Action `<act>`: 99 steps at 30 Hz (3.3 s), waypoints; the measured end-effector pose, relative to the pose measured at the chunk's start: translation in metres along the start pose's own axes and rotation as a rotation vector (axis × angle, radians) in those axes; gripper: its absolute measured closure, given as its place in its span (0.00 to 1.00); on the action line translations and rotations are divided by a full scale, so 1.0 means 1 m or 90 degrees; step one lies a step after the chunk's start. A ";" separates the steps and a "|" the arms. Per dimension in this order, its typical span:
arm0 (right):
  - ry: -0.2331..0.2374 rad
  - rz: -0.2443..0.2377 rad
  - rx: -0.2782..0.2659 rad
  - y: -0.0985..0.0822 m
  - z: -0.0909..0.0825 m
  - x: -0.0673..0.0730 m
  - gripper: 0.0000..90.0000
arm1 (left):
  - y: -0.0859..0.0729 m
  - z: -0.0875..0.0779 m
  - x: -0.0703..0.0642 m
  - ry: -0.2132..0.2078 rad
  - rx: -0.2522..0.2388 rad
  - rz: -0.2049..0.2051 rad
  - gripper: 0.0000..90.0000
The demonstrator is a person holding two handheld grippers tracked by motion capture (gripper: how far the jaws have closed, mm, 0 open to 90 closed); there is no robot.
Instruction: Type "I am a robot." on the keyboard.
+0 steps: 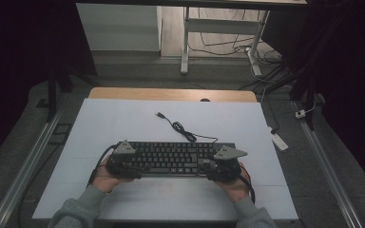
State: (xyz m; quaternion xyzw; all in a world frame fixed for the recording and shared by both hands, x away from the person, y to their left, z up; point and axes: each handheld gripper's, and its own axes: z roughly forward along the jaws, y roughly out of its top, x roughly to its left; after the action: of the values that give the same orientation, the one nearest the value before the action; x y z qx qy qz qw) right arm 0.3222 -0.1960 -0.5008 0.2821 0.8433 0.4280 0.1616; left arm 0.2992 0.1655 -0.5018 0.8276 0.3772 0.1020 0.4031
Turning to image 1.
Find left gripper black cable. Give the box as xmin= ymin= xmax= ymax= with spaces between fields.
xmin=87 ymin=143 xmax=117 ymax=187

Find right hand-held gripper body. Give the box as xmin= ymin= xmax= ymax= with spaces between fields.
xmin=211 ymin=144 xmax=248 ymax=183

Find person's left hand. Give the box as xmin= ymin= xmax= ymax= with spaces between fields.
xmin=91 ymin=157 xmax=135 ymax=195

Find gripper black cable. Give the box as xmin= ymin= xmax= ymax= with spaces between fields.
xmin=237 ymin=164 xmax=257 ymax=204
xmin=87 ymin=143 xmax=117 ymax=187

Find black floor cable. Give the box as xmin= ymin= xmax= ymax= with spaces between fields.
xmin=16 ymin=143 xmax=63 ymax=228

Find black computer keyboard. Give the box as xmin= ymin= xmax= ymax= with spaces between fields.
xmin=113 ymin=141 xmax=240 ymax=179

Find person's right hand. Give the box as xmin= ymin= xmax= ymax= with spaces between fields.
xmin=216 ymin=161 xmax=252 ymax=204

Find aluminium rail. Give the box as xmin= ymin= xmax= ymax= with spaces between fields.
xmin=299 ymin=121 xmax=364 ymax=228
xmin=0 ymin=106 xmax=64 ymax=228

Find thick black floor cables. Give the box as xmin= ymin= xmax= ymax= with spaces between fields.
xmin=238 ymin=62 xmax=299 ymax=95

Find white power strip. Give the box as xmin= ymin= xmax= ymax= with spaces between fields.
xmin=267 ymin=125 xmax=290 ymax=152

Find black metal stand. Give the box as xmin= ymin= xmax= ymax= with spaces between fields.
xmin=45 ymin=65 xmax=59 ymax=124
xmin=289 ymin=70 xmax=319 ymax=131

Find white metal stand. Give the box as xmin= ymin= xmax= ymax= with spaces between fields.
xmin=187 ymin=7 xmax=283 ymax=65

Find small white adapter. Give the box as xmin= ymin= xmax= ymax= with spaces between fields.
xmin=295 ymin=100 xmax=317 ymax=120

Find white cabinet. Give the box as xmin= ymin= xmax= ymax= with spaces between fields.
xmin=75 ymin=3 xmax=163 ymax=52

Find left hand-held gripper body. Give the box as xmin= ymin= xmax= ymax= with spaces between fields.
xmin=106 ymin=139 xmax=143 ymax=180

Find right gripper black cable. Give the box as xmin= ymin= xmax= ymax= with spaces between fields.
xmin=237 ymin=164 xmax=257 ymax=204

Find black floor plate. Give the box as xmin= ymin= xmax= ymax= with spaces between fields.
xmin=48 ymin=123 xmax=74 ymax=146

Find white-framed desk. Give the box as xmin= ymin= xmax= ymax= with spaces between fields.
xmin=75 ymin=0 xmax=308 ymax=77

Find dark curtain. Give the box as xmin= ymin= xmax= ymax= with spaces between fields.
xmin=261 ymin=0 xmax=365 ymax=199
xmin=0 ymin=0 xmax=99 ymax=174

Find black keyboard cable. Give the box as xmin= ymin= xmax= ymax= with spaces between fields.
xmin=155 ymin=111 xmax=220 ymax=144

